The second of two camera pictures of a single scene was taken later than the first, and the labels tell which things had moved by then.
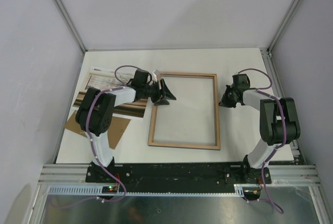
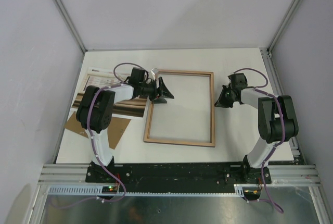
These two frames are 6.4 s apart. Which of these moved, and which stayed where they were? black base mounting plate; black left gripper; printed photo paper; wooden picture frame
Moved: wooden picture frame
Stayed: printed photo paper; black left gripper; black base mounting plate
